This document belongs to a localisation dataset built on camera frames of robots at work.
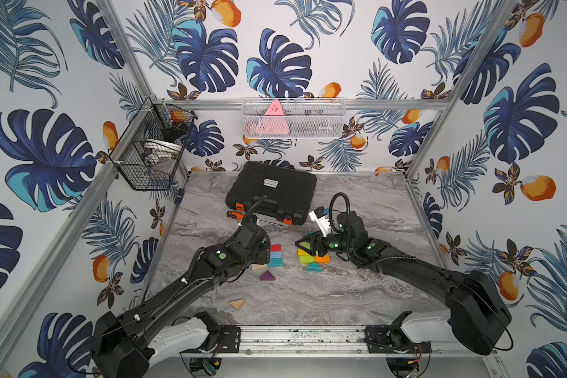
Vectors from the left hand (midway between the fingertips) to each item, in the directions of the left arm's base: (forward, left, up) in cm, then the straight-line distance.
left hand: (260, 243), depth 78 cm
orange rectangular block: (+3, -23, -15) cm, 28 cm away
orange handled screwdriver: (+21, +15, -15) cm, 30 cm away
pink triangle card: (+42, -1, +18) cm, 46 cm away
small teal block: (-1, -19, -15) cm, 25 cm away
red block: (+8, -4, -17) cm, 19 cm away
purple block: (-5, -2, -16) cm, 17 cm away
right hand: (+2, -13, 0) cm, 13 cm away
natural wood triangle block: (-15, +7, -15) cm, 22 cm away
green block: (+3, -16, -15) cm, 23 cm away
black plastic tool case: (+33, -8, -10) cm, 35 cm away
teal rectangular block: (+2, -5, -18) cm, 19 cm away
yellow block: (-4, -14, +2) cm, 14 cm away
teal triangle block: (0, -15, +2) cm, 15 cm away
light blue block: (+5, -4, -18) cm, 19 cm away
